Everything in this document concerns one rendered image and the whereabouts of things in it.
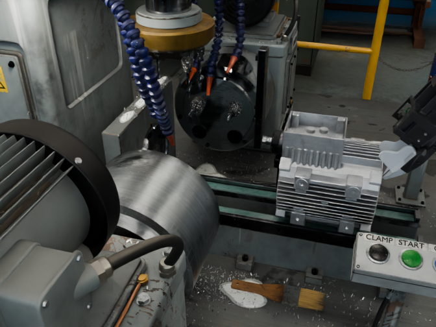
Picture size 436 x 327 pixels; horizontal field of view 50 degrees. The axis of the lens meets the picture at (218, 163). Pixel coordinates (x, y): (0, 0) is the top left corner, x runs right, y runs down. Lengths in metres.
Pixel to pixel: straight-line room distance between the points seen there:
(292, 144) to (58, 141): 0.56
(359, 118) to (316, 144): 0.89
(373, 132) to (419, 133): 0.86
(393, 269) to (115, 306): 0.44
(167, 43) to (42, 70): 0.23
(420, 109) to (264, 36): 0.67
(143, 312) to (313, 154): 0.52
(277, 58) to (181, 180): 0.70
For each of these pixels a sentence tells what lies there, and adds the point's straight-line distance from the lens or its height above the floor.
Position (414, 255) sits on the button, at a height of 1.07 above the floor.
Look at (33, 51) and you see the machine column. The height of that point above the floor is 1.31.
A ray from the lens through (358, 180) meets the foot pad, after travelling 0.95.
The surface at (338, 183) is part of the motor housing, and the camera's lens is 0.95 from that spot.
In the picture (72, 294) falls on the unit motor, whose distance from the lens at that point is 0.43.
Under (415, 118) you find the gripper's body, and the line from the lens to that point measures 0.87.
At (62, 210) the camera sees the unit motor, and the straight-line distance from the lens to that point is 0.49.
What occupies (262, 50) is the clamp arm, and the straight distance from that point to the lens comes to 1.07.
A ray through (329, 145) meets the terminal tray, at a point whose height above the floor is 1.13.
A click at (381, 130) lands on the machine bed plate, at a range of 1.77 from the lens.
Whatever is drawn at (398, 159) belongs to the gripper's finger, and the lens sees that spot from 0.92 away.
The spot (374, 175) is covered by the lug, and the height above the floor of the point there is 1.09.
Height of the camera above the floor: 1.59
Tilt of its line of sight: 32 degrees down
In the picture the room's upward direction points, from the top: straight up
